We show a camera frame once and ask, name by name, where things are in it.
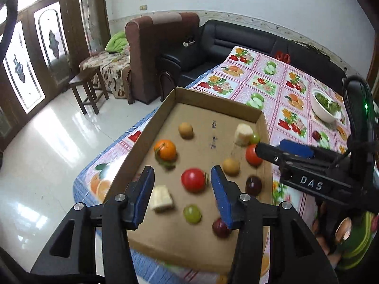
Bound white bowl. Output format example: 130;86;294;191
311;88;344;123

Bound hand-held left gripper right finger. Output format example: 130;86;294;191
210;166;338;284

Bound dark wooden stool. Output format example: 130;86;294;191
69;67;109;115

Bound green leafy vegetables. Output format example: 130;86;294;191
315;93;341;113

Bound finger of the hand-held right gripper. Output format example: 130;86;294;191
255;142;297;168
279;139;315;158

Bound orange with green leaf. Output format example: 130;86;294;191
154;140;177;166

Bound red tomato with green stem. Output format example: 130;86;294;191
181;168;208;192

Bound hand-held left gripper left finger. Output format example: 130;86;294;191
31;166;155;284

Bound black leather sofa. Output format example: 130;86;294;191
160;20;347;101

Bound green cushion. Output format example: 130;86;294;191
106;30;130;52

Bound dark purple plum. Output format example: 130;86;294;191
245;175;263;196

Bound brown armchair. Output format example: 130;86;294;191
124;12;200;105

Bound pink floral fruit-print tablecloth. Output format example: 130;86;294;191
72;46;353;284

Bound cardboard box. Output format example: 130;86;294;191
102;87;274;274

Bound brown patterned blanket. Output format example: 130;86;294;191
79;47;132;99

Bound wooden glass-panel door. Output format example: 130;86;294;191
0;0;111;154

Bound pale banana piece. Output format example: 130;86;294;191
149;185;174;213
234;123;253;146

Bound small tan longan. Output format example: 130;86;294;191
178;122;194;139

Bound black cable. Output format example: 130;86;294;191
0;0;19;61

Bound yellow-tan round fruit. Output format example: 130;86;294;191
223;158;240;176

